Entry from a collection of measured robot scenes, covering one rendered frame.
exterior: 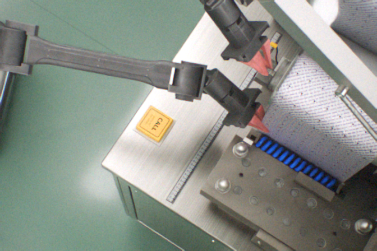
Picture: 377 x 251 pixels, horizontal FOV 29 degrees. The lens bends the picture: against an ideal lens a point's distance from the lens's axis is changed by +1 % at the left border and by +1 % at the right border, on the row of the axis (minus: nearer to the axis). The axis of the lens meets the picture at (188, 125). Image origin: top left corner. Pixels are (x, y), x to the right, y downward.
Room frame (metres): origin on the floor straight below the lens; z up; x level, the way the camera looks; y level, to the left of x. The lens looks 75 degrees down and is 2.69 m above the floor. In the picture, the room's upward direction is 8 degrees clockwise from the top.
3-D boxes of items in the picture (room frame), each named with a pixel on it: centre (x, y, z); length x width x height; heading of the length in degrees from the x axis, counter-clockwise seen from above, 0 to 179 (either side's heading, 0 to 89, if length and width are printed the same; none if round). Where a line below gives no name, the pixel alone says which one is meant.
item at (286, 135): (0.41, -0.27, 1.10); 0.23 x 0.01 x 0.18; 65
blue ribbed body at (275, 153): (0.39, -0.27, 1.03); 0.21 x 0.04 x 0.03; 65
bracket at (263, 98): (0.57, -0.17, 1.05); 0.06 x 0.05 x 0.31; 65
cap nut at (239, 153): (0.40, -0.13, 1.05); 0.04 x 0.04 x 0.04
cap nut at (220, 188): (0.31, -0.10, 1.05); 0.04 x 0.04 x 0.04
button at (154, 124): (0.47, 0.09, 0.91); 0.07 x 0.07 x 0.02; 65
